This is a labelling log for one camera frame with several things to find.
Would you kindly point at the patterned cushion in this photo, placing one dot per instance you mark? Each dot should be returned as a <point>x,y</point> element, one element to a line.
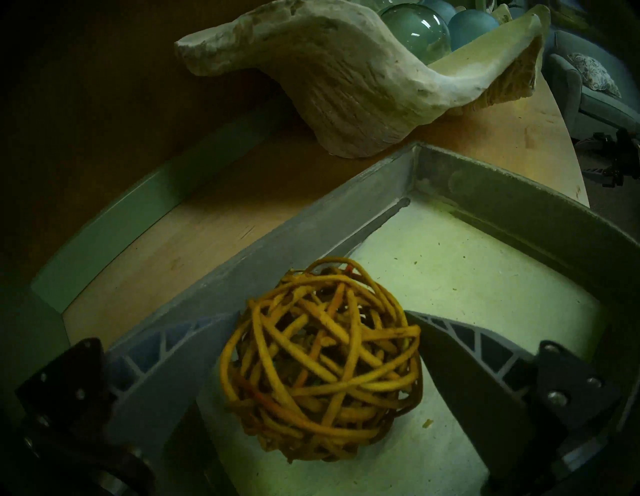
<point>595,75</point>

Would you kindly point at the clear green glass ball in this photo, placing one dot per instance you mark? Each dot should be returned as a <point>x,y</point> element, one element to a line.
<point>415,30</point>

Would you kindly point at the brown wicker ball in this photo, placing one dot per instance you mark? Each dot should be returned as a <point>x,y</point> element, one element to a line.
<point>320,360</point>

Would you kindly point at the grey square tray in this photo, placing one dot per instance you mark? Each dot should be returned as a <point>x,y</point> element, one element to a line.
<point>475,260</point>

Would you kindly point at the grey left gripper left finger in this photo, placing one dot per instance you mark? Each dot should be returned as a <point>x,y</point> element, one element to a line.
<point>160,380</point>

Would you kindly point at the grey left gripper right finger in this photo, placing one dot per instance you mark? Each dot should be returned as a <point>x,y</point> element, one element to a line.
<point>475,395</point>

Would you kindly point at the frosted teal glass ball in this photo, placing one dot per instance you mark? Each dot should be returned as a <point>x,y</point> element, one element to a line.
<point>440,7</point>
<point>472,27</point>

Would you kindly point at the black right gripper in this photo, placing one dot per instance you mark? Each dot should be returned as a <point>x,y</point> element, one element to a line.
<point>627,155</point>

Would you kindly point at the grey blue armchair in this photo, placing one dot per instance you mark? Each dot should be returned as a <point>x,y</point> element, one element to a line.
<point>600,107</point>

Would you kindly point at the giant clam shell bowl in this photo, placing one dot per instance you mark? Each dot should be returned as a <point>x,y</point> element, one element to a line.
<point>350,90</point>

